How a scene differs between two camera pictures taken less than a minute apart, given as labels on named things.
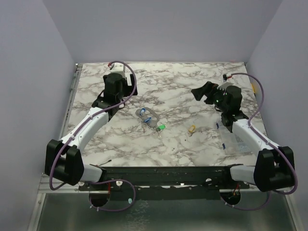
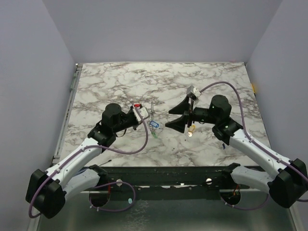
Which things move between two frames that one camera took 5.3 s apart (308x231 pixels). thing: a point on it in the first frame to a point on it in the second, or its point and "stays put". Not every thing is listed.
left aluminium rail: x=66 y=124 stays put
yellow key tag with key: x=191 y=130 stays put
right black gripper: x=212 y=90 to x=190 y=114
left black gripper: x=129 y=88 to x=131 y=110
